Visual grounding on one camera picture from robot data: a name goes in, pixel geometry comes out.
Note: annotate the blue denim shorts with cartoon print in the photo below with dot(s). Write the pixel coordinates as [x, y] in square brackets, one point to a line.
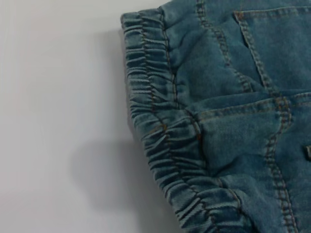
[230, 126]

